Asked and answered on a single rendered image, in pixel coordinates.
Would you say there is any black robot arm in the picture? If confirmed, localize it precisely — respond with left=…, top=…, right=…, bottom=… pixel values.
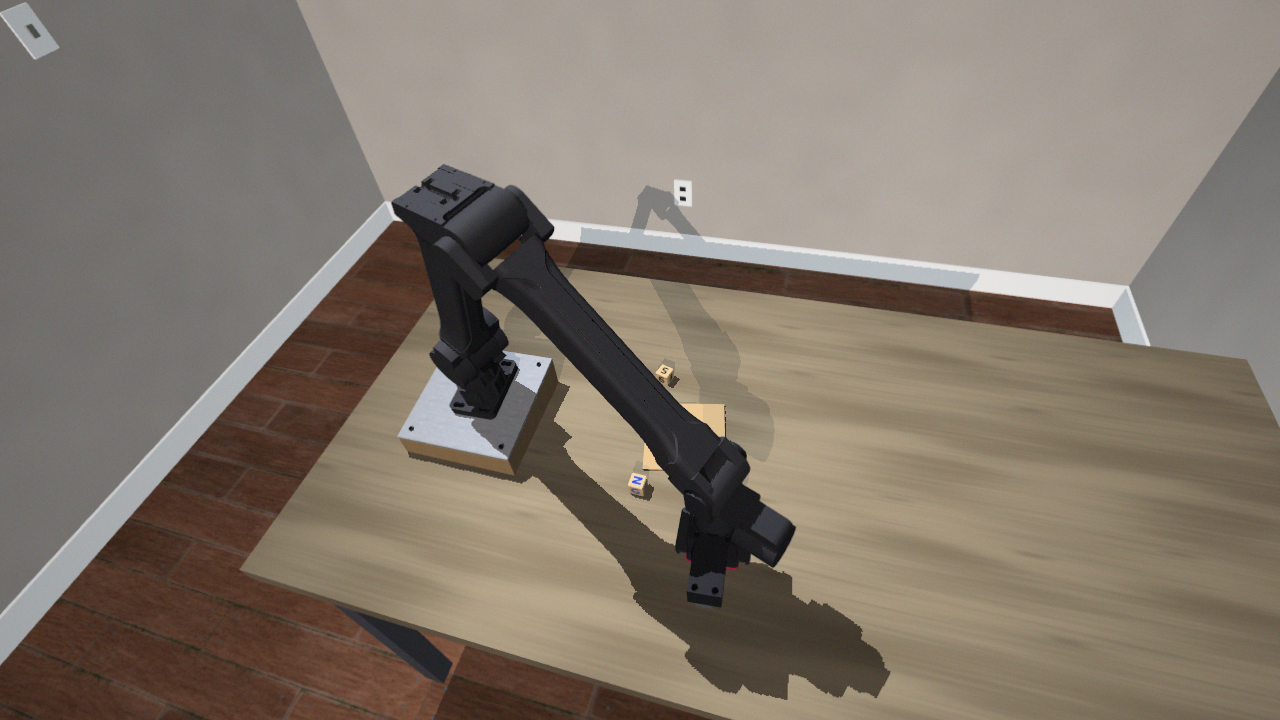
left=390, top=164, right=796, bottom=609

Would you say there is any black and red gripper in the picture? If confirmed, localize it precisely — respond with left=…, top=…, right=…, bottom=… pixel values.
left=675, top=507, right=751, bottom=570

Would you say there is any beige flat mat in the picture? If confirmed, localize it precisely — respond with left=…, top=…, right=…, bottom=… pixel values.
left=643, top=404, right=724, bottom=471

